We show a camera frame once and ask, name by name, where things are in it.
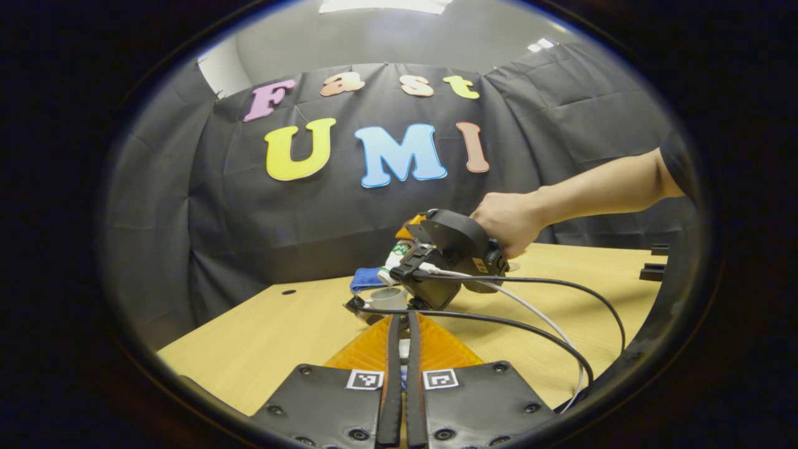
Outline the white water bottle green label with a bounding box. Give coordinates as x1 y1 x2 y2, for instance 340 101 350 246
377 240 417 287

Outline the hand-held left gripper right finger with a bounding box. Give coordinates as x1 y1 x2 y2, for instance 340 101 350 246
406 312 557 449

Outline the person's black shirt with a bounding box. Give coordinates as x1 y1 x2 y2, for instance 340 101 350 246
659 130 694 201

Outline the white teacup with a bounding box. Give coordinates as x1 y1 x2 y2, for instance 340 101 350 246
363 287 410 311

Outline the blue folded towel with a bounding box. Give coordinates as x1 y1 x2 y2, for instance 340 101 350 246
350 267 388 294

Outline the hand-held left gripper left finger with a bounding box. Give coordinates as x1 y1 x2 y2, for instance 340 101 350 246
249 314 401 449

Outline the white cable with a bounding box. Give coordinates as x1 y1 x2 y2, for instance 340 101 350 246
424 265 587 397

